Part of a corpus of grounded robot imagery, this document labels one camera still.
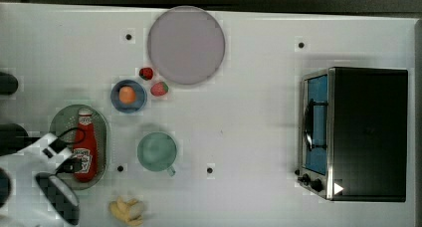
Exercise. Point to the pink green strawberry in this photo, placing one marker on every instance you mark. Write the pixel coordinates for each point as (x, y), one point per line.
(159, 89)

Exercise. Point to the orange fruit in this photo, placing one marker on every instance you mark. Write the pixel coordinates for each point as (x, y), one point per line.
(127, 95)

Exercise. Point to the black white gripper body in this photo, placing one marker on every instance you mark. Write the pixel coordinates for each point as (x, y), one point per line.
(52, 148)

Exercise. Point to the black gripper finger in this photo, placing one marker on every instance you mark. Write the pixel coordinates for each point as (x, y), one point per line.
(71, 165)

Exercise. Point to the lower black cylinder post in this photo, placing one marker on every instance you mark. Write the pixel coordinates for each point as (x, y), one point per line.
(13, 138)

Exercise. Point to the blue bowl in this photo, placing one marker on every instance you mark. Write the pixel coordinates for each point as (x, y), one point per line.
(141, 97)

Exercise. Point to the red ketchup bottle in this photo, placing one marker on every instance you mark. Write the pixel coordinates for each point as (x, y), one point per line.
(86, 146)

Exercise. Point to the green mug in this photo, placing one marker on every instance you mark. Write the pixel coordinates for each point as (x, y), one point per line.
(157, 151)

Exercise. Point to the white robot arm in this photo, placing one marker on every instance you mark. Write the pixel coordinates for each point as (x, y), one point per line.
(32, 195)

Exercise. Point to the upper black cylinder post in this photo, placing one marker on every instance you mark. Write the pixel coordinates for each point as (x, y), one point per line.
(8, 84)

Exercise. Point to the green oval strainer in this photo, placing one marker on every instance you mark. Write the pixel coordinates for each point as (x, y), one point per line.
(65, 124)

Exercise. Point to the black cylinder post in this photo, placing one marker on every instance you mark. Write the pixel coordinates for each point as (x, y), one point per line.
(13, 138)
(8, 84)

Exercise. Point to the dark red strawberry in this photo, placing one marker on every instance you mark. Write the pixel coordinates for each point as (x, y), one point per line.
(146, 73)

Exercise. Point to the silver toaster oven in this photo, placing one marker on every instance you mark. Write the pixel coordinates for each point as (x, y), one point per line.
(354, 134)

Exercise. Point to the lilac round plate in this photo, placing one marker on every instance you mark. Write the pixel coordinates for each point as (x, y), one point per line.
(186, 45)

